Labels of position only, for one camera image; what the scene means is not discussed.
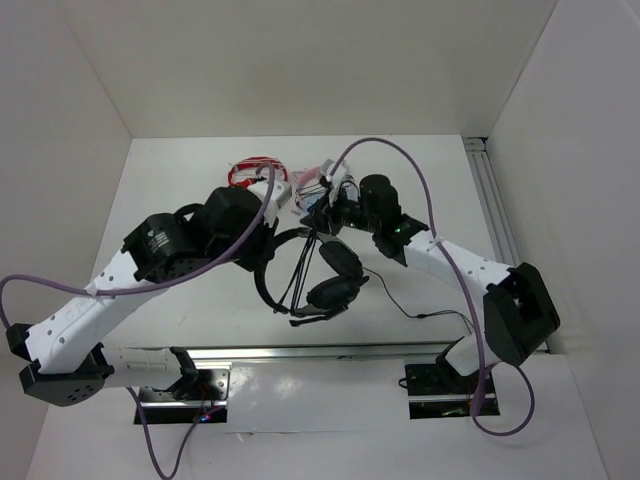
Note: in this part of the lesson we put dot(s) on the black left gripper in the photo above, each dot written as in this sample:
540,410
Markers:
265,251

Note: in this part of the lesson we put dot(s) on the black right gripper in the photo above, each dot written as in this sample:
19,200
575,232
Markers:
320,213

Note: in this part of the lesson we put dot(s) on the black headset with microphone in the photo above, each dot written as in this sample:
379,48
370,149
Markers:
327,277

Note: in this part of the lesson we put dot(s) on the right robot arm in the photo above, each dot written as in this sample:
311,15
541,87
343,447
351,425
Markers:
514,311

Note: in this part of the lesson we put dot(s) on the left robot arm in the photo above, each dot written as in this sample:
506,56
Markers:
67,362

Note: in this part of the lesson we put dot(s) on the pink and blue cat headphones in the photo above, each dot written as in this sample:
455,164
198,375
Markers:
308,188

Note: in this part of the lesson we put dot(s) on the red headphones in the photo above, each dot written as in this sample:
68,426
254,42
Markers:
255,169

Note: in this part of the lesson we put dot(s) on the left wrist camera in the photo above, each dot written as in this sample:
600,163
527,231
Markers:
277,199

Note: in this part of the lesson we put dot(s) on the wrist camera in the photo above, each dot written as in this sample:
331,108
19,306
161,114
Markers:
277,199
331,177

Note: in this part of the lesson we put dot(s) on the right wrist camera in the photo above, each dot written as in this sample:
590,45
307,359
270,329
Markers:
331,177

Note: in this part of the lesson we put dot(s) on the aluminium rail at front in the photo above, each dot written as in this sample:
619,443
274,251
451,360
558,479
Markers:
333,352

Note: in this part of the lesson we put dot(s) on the aluminium rail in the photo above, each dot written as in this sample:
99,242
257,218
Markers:
333,352
494,212

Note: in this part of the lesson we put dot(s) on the aluminium rail at right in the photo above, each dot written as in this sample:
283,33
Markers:
494,212

